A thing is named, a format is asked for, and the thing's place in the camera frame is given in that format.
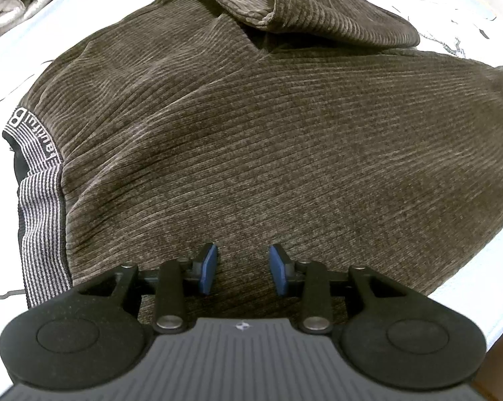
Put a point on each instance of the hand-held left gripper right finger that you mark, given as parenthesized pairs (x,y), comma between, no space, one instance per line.
(277,270)

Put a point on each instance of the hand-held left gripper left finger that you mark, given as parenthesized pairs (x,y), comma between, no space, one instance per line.
(209,268)

